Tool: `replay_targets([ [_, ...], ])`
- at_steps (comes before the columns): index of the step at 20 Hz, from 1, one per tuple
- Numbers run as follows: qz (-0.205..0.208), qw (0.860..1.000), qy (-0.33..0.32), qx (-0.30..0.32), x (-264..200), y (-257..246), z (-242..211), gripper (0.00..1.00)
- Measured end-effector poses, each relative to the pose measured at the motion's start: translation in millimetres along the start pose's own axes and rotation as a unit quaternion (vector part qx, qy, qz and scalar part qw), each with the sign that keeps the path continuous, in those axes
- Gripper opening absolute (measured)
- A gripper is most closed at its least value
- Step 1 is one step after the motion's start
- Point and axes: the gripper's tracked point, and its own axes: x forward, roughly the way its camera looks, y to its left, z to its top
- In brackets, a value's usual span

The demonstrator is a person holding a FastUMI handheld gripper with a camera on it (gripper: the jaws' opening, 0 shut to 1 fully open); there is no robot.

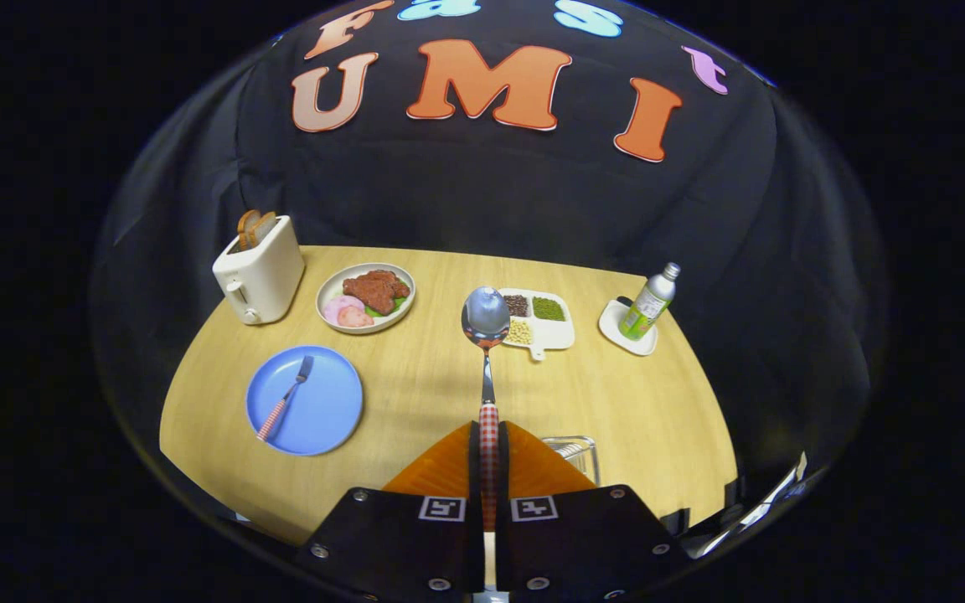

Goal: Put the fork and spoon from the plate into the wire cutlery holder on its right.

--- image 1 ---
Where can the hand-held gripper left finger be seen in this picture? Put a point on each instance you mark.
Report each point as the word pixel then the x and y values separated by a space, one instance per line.
pixel 475 469

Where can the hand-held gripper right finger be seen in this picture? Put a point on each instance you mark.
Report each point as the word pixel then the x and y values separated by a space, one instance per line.
pixel 503 469

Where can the heap of yellow soybeans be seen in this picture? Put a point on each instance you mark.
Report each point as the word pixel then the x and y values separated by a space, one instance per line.
pixel 520 332

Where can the white divided tray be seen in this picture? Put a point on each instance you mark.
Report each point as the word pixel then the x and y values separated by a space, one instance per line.
pixel 554 333

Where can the blue round plate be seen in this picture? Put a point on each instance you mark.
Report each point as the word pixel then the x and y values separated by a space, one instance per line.
pixel 323 410

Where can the heap of red beans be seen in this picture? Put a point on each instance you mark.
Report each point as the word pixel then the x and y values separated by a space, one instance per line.
pixel 519 305

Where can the heap of green beans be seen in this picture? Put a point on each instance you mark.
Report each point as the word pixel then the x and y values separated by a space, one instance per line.
pixel 548 309

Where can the green lettuce leaf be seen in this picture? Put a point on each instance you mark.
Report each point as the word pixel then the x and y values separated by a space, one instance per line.
pixel 397 306

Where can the small white saucer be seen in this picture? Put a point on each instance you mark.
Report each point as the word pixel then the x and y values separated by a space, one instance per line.
pixel 612 322

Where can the pink ham slice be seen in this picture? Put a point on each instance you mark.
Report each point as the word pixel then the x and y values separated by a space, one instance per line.
pixel 355 318
pixel 338 306

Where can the brown meat steak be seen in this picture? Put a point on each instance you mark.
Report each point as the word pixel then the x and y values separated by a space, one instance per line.
pixel 375 291

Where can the green labelled metal bottle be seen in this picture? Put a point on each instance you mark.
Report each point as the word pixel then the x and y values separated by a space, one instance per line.
pixel 646 310

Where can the white round plate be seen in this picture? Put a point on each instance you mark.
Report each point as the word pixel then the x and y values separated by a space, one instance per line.
pixel 332 289

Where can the white toaster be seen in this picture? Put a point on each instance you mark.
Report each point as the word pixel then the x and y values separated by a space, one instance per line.
pixel 269 268

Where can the brown toast slice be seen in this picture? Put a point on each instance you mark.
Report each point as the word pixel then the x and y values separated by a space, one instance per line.
pixel 262 226
pixel 244 224

